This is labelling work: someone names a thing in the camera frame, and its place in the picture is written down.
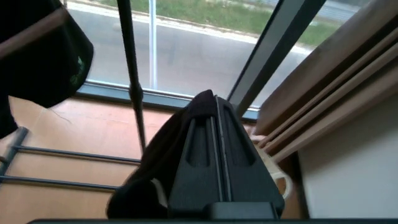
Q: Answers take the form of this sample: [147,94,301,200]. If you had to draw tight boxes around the pink clothes hanger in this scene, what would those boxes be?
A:
[0,9,69,60]

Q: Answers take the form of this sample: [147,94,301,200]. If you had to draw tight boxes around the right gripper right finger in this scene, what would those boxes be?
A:
[215,95,285,218]

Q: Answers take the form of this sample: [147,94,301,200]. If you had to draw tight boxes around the white laundry basket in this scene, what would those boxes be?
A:
[248,133,294,200]

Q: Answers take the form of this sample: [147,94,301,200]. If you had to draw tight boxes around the black clothes rack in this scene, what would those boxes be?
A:
[0,0,147,192]

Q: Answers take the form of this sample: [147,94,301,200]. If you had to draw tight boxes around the window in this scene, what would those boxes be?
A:
[62,0,371,122]

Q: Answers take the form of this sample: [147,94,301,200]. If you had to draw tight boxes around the beige curtain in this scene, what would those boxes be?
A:
[254,0,398,164]

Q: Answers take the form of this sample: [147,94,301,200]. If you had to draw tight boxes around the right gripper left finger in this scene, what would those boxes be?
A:
[167,116,224,218]

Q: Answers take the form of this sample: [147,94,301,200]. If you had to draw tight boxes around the black garment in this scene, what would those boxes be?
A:
[106,89,218,220]

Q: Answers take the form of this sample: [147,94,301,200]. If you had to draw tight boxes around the black shorts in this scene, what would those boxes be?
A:
[0,0,95,139]

